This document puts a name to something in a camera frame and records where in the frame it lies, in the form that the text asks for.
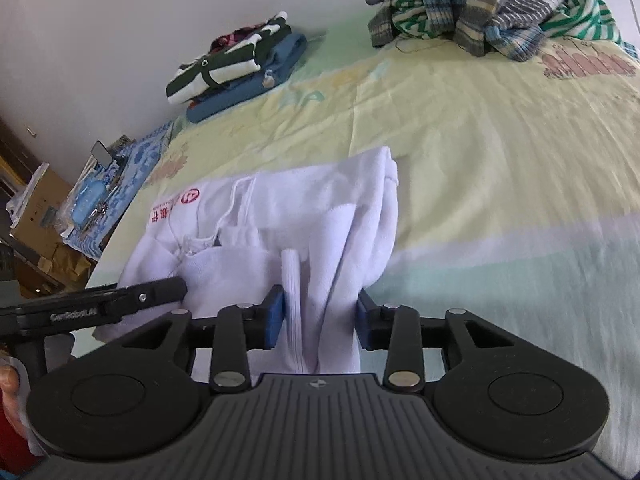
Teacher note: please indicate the blue folded garment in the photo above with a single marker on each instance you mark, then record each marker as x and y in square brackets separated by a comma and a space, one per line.
[280, 60]

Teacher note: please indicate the blue printed cloth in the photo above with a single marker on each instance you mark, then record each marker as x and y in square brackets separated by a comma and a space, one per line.
[140, 160]

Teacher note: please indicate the dark red patterned garment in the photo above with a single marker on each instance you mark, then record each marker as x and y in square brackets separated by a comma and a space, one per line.
[232, 40]

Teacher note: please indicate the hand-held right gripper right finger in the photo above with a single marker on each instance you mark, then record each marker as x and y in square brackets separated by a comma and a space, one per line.
[367, 325]

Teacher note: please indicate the yellow plastic bag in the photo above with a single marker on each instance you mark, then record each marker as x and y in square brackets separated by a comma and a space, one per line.
[70, 260]

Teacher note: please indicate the cardboard box with label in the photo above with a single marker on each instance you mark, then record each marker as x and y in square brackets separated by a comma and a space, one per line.
[35, 210]

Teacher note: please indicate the yellow green printed bed sheet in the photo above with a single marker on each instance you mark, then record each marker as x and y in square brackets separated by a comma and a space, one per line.
[500, 160]

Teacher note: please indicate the white coat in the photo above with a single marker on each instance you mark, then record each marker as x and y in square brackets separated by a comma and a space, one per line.
[280, 210]

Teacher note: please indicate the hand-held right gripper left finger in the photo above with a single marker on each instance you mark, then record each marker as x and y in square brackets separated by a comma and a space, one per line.
[276, 317]

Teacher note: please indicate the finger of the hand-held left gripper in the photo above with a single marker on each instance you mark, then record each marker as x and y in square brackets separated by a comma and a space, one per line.
[160, 290]

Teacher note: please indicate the person's left hand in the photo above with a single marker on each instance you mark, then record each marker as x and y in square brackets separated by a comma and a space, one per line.
[7, 377]

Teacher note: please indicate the stack of folded clothes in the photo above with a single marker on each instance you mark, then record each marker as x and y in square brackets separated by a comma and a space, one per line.
[225, 67]

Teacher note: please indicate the smartphone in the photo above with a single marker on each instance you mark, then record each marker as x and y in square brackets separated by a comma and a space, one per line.
[100, 152]

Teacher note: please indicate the light blue pouch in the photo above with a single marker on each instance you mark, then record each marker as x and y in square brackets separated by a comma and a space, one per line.
[87, 200]

